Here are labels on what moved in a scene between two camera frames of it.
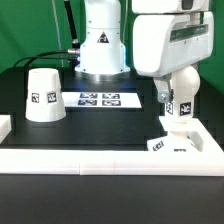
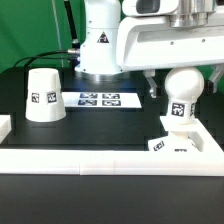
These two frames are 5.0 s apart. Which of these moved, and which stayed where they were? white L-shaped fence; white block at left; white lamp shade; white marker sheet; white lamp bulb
Moved: white lamp bulb
Stayed: white marker sheet; white block at left; white L-shaped fence; white lamp shade
